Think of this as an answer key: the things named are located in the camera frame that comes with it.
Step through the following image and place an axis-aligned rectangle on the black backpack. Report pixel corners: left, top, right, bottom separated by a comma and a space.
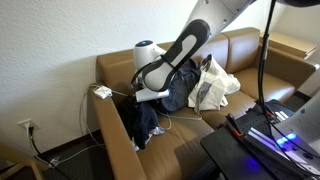
155, 58, 202, 114

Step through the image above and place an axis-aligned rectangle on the white grey cloth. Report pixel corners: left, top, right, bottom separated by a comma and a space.
132, 125, 167, 153

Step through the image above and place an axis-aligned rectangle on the white tote bag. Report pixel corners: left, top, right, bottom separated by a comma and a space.
187, 54, 242, 116

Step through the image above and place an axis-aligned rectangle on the white power adapter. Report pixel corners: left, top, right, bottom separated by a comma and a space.
92, 85, 113, 100

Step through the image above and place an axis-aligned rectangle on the tan leather sofa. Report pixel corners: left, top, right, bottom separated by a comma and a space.
87, 27, 318, 180

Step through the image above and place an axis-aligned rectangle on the orange black clamp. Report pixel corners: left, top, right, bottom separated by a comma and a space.
225, 113, 245, 138

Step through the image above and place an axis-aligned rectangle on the black mounting table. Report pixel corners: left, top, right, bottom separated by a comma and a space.
199, 99, 320, 180

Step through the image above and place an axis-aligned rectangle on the wooden chair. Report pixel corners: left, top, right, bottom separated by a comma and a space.
0, 142, 45, 180

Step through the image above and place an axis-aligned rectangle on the thin white charger cable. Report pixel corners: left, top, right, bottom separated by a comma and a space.
154, 109, 204, 133

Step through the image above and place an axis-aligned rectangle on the white power cord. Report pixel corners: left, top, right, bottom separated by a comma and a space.
49, 83, 134, 168

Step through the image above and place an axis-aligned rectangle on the black hanging cable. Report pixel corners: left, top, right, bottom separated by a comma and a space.
255, 0, 278, 113

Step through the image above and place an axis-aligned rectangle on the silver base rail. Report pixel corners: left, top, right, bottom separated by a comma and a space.
245, 125, 303, 159

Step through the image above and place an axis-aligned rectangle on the black power cord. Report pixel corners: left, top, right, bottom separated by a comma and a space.
28, 125, 69, 180

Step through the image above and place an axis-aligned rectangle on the white wall outlet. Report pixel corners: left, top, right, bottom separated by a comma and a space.
17, 118, 40, 133

